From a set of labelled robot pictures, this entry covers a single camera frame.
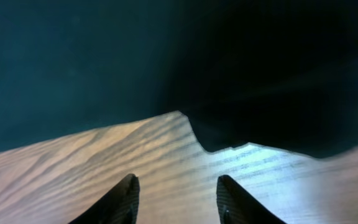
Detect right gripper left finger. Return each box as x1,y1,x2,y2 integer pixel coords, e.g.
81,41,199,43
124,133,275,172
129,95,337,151
69,174,140,224

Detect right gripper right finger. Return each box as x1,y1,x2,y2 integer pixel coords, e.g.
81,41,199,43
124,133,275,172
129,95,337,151
216,175,285,224

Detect black t-shirt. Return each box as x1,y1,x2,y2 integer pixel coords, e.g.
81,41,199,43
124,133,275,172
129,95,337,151
0,0,358,158

